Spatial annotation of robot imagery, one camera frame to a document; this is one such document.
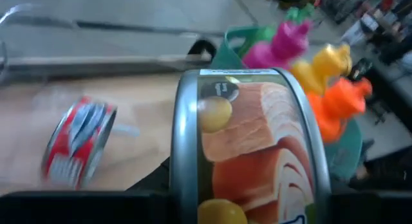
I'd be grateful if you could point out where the yellow plastic squeeze bottle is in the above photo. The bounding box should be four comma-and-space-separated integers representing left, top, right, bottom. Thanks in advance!
289, 43, 352, 96

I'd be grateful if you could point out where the orange plastic squeeze bottle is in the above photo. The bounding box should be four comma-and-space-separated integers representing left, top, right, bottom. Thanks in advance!
305, 77, 373, 144

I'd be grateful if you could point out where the clear plastic bin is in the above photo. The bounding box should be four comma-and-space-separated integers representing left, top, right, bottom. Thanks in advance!
0, 3, 226, 192

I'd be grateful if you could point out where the silver tin can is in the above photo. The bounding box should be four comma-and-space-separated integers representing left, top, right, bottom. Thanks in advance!
169, 68, 332, 224

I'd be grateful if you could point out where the teal plastic bin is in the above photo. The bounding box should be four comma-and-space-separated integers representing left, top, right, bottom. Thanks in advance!
211, 26, 364, 183

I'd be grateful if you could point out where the pink plastic squeeze bottle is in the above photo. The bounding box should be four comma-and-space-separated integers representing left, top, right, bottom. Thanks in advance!
243, 20, 313, 70

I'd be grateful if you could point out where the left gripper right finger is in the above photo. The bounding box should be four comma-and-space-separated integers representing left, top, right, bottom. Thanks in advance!
331, 191, 412, 224

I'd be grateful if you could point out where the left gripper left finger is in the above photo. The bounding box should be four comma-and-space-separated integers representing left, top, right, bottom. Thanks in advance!
0, 158, 171, 224

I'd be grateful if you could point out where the red label tuna can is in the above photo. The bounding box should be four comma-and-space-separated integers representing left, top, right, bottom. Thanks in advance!
41, 95, 117, 190

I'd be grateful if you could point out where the green plastic squeeze bottle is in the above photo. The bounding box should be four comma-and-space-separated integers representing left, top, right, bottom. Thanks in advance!
254, 3, 315, 46

